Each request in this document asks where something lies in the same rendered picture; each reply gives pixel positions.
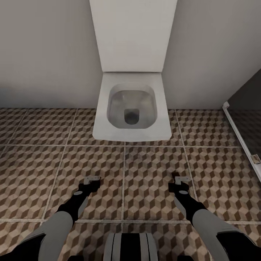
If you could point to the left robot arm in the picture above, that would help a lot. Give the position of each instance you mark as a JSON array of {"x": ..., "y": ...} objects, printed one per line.
[{"x": 47, "y": 241}]

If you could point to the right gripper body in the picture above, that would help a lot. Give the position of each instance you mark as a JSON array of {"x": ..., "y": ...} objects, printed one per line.
[{"x": 173, "y": 186}]

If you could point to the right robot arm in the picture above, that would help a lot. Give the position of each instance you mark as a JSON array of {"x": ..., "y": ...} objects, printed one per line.
[{"x": 224, "y": 242}]

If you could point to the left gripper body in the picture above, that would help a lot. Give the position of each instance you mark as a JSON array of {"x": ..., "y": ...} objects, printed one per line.
[{"x": 93, "y": 186}]

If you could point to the shower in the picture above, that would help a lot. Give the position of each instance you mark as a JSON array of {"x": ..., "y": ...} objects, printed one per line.
[{"x": 257, "y": 167}]

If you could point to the robot trunk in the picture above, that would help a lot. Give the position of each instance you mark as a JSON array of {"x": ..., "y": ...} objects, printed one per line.
[{"x": 130, "y": 247}]

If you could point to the toilet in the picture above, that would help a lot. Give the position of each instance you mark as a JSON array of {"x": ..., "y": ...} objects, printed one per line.
[{"x": 132, "y": 38}]

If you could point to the door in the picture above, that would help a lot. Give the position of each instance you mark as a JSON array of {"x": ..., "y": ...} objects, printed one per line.
[{"x": 244, "y": 108}]

